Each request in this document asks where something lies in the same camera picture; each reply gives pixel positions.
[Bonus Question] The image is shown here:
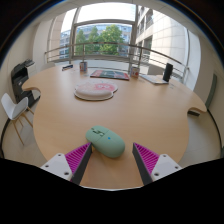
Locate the metal balcony railing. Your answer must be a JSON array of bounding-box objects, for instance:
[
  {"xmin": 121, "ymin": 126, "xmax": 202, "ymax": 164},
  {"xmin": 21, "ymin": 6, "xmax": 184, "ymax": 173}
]
[{"xmin": 44, "ymin": 41, "xmax": 189, "ymax": 84}]

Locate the black office printer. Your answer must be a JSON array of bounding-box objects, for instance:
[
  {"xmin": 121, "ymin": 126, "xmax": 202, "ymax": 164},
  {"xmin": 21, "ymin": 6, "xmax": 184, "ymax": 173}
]
[{"xmin": 10, "ymin": 59, "xmax": 41, "ymax": 108}]

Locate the grey-green door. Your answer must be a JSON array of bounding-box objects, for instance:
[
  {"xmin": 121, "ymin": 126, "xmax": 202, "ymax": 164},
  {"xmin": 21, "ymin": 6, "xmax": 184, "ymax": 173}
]
[{"xmin": 204, "ymin": 73, "xmax": 218, "ymax": 109}]

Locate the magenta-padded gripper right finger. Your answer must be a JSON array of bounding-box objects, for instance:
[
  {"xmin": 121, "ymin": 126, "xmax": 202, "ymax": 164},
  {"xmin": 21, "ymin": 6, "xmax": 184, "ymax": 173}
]
[{"xmin": 131, "ymin": 142, "xmax": 183, "ymax": 186}]

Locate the red and dark magazine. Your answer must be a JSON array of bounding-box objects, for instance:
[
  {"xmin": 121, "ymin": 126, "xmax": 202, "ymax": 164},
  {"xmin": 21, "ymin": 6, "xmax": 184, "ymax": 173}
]
[{"xmin": 89, "ymin": 69, "xmax": 131, "ymax": 81}]

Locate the white chair with wooden legs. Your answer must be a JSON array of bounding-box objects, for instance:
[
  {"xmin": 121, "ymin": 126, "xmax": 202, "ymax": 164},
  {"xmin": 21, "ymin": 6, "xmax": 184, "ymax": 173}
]
[{"xmin": 0, "ymin": 92, "xmax": 35, "ymax": 146}]

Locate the dark blue stapler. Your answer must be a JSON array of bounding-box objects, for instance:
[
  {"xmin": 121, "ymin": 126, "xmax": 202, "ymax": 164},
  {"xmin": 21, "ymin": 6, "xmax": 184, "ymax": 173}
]
[{"xmin": 61, "ymin": 63, "xmax": 74, "ymax": 72}]

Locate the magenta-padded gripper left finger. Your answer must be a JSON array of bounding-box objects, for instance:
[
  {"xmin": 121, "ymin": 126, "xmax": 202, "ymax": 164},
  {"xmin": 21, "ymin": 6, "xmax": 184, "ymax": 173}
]
[{"xmin": 39, "ymin": 142, "xmax": 93, "ymax": 186}]

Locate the mint green computer mouse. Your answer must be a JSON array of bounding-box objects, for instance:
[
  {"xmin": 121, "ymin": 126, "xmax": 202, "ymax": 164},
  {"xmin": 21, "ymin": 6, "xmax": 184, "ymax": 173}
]
[{"xmin": 85, "ymin": 125, "xmax": 126, "ymax": 159}]

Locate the black speaker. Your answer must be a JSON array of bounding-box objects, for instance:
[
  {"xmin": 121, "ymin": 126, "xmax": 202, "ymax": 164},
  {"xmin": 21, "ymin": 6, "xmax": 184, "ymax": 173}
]
[{"xmin": 162, "ymin": 62, "xmax": 174, "ymax": 83}]

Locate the pink and white mouse pad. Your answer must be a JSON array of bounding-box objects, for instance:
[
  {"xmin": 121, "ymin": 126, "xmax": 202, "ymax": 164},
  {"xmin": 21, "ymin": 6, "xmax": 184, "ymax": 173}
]
[{"xmin": 73, "ymin": 80, "xmax": 119, "ymax": 102}]

